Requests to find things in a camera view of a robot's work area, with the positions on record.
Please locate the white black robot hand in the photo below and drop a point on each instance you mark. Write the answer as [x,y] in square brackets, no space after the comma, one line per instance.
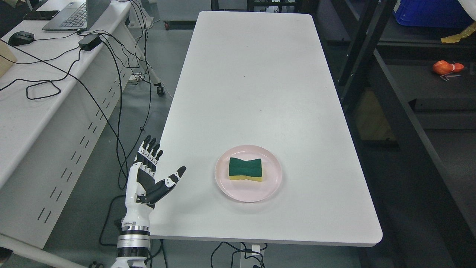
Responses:
[143,191]

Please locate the green yellow sponge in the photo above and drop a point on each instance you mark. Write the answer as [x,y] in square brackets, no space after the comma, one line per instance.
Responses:
[239,169]

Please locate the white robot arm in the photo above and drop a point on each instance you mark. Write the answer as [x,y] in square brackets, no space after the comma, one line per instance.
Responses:
[133,247]

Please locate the orange object on shelf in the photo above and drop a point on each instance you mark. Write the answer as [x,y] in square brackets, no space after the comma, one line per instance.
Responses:
[443,67]

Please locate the pink round plate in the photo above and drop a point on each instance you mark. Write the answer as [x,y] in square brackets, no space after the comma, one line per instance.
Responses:
[246,190]

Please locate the white side desk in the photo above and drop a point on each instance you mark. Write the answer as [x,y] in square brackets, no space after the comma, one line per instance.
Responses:
[52,114]

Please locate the white work table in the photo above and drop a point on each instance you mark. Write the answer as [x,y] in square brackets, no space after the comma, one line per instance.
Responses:
[262,79]

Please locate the black power adapter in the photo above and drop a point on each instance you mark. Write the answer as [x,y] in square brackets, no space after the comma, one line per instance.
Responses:
[89,42]

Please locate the grey laptop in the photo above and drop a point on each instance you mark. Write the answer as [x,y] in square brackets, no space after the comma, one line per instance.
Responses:
[77,15]

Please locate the black computer mouse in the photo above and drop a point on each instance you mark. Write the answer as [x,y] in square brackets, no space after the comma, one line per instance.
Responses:
[21,38]

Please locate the black smartphone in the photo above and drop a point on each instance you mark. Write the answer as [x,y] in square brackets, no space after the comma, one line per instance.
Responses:
[41,15]

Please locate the black metal rack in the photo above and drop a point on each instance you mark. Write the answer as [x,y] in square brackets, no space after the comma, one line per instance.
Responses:
[414,130]

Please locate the blue plastic bin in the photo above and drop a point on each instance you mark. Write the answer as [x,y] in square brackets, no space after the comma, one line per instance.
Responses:
[431,13]

